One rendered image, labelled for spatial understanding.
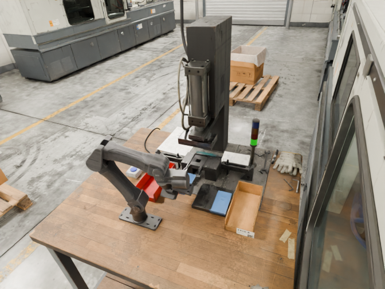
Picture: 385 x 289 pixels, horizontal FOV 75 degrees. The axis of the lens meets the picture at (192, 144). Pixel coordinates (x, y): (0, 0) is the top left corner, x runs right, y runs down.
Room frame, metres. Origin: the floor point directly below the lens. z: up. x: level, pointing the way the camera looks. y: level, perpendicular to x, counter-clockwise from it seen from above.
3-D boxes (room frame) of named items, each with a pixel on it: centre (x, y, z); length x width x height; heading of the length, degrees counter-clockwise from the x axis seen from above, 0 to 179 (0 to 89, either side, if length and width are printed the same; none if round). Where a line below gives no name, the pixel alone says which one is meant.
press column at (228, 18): (1.31, -0.15, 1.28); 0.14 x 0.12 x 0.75; 66
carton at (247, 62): (4.47, -1.07, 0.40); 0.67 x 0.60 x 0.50; 148
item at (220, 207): (0.81, -0.12, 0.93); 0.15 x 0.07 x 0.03; 157
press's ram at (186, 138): (1.14, -0.06, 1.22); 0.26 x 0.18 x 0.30; 156
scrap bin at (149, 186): (1.00, 0.21, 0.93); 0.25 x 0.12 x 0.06; 156
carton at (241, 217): (0.77, -0.23, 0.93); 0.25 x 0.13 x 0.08; 156
